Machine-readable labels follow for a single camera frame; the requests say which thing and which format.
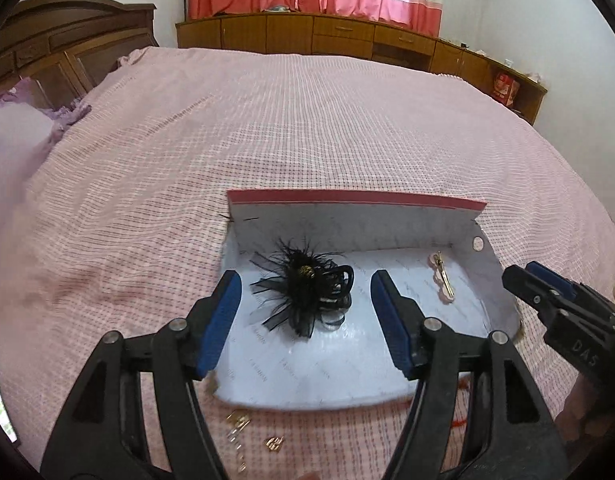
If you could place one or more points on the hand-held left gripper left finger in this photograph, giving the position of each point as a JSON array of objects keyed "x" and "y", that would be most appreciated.
[{"x": 222, "y": 320}]

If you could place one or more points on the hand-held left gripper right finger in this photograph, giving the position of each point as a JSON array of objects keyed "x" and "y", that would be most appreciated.
[{"x": 392, "y": 325}]

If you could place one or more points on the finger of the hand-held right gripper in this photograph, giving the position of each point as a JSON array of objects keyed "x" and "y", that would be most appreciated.
[
  {"x": 530, "y": 290},
  {"x": 557, "y": 282}
]

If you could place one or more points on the black feather hair accessory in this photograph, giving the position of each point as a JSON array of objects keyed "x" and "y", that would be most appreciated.
[{"x": 300, "y": 285}]

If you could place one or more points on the red cardboard box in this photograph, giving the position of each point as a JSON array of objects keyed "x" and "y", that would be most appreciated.
[{"x": 307, "y": 375}]

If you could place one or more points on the small silver hair clip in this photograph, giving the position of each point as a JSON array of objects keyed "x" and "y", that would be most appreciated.
[{"x": 237, "y": 421}]

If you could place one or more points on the small gold earring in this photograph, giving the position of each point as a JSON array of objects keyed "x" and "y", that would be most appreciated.
[{"x": 275, "y": 443}]

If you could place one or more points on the person's right hand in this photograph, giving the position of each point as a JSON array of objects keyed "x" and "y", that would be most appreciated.
[{"x": 585, "y": 405}]

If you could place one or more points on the pink and gold hair clip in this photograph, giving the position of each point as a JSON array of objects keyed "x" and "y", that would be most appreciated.
[{"x": 443, "y": 277}]

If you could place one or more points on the red box on shelf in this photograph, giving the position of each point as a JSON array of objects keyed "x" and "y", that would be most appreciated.
[{"x": 505, "y": 88}]

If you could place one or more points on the pink plaid bed sheet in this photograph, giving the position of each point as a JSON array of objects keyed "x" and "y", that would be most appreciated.
[{"x": 307, "y": 125}]

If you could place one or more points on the purple floral pillow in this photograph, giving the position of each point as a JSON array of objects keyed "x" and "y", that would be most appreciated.
[{"x": 12, "y": 125}]

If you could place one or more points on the long wooden cabinet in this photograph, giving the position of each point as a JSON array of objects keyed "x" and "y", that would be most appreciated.
[{"x": 297, "y": 35}]

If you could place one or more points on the wooden bed headboard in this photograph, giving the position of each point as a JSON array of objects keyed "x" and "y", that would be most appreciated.
[{"x": 62, "y": 45}]

